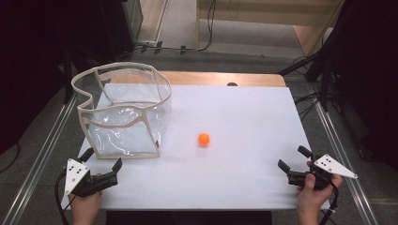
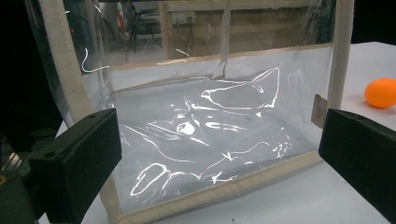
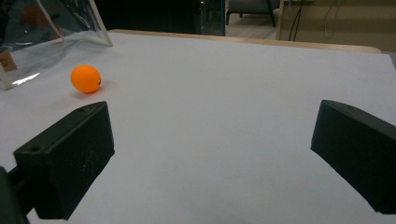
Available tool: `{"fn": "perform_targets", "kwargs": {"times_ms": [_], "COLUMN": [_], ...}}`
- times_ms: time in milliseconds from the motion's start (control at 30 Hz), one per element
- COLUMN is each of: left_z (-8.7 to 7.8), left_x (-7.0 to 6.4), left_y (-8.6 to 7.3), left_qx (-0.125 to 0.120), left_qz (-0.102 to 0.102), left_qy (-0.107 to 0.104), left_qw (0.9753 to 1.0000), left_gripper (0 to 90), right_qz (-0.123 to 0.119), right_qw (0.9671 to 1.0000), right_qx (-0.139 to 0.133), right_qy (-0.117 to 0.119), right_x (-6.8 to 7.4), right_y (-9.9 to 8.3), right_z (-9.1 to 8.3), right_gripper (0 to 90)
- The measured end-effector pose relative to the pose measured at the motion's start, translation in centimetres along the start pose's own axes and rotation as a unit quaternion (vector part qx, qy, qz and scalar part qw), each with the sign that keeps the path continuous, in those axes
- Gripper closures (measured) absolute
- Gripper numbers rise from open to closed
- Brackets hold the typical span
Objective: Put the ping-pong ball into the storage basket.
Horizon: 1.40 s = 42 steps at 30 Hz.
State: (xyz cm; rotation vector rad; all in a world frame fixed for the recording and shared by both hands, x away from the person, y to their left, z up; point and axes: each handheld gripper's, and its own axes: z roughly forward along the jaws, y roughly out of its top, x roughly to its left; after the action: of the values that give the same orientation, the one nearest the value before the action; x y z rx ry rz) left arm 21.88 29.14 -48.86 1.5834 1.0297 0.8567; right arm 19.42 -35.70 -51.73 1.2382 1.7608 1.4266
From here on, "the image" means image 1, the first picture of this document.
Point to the wooden table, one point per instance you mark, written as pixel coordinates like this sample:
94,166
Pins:
200,78

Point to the person's right hand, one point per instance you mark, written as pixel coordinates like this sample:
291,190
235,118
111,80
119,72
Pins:
311,200

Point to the light wooden furniture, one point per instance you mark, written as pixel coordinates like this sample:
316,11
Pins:
266,12

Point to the person's left hand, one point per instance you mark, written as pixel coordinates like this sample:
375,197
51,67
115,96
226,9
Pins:
86,206

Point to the black curtain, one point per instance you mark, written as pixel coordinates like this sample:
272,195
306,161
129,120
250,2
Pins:
31,62
369,78

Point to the clear plastic bag beige trim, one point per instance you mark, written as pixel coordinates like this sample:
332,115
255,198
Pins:
125,125

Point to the orange ball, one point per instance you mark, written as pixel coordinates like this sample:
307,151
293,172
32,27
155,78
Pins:
203,139

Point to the black stand leg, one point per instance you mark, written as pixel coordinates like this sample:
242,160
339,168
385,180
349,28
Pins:
297,65

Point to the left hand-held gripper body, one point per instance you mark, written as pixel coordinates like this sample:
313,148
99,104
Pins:
76,175

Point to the aluminium floor rail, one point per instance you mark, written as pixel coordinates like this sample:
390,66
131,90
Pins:
40,156
344,162

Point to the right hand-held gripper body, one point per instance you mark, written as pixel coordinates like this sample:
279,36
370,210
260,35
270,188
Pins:
331,165

